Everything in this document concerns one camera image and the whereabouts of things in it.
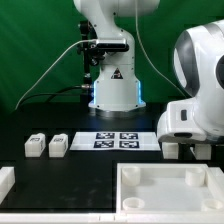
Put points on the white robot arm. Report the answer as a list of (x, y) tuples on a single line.
[(198, 61)]

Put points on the black camera on stand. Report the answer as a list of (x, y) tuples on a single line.
[(90, 50)]

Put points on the white sheet with AprilTags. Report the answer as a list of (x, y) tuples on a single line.
[(131, 141)]

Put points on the white U-shaped obstacle fence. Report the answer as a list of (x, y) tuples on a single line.
[(50, 218)]

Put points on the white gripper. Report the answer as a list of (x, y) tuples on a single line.
[(177, 125)]

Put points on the white square table top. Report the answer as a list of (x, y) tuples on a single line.
[(166, 196)]

